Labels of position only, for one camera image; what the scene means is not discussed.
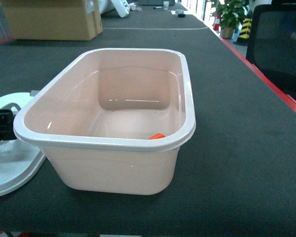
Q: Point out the white paper cup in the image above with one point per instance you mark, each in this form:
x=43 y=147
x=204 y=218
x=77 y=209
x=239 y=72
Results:
x=166 y=5

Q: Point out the pink plastic tub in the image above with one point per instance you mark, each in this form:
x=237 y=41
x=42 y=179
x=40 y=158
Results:
x=93 y=121

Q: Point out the black mesh chair back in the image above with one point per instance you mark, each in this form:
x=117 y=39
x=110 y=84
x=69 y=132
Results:
x=272 y=44

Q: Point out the dark grey table mat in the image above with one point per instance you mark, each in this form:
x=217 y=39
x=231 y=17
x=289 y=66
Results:
x=236 y=177

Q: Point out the cardboard box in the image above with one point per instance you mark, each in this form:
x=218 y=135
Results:
x=53 y=19

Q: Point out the orange cylindrical capacitor 4680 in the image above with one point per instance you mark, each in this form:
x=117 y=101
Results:
x=157 y=136

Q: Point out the yellow black striped cone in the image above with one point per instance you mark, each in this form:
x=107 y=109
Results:
x=244 y=34

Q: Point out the potted green plant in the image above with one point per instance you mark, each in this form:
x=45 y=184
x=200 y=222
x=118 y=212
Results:
x=233 y=13

